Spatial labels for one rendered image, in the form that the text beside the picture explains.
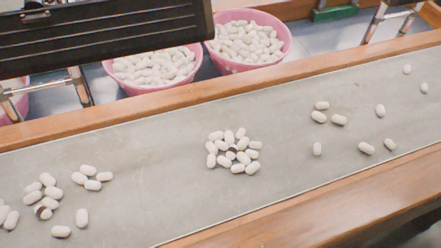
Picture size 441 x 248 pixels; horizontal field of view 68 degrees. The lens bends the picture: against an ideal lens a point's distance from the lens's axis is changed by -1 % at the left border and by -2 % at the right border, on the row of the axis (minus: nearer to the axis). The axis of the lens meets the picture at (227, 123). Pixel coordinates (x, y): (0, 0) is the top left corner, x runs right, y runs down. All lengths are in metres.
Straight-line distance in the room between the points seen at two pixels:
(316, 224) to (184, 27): 0.43
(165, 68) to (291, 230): 0.53
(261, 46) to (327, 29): 0.34
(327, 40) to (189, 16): 0.79
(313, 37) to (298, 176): 0.61
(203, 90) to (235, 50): 0.22
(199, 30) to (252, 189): 0.36
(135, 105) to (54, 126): 0.18
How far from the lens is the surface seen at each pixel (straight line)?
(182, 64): 0.93
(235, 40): 1.03
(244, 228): 0.64
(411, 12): 1.17
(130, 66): 0.92
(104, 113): 0.80
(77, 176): 0.72
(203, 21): 0.50
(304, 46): 1.16
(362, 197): 0.74
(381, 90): 1.01
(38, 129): 0.81
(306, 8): 1.26
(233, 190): 0.70
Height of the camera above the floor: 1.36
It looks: 52 degrees down
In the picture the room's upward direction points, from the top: 8 degrees clockwise
